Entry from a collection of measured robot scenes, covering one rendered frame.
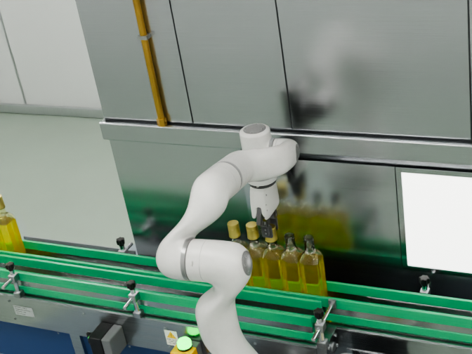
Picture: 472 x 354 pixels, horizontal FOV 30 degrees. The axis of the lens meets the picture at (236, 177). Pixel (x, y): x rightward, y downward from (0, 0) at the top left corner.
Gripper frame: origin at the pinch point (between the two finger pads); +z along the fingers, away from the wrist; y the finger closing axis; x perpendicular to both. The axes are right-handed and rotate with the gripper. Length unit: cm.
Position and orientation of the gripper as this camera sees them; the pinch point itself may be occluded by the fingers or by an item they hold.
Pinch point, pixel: (270, 227)
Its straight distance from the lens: 252.4
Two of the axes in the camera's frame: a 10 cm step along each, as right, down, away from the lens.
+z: 1.5, 8.7, 4.8
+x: 9.0, 0.8, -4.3
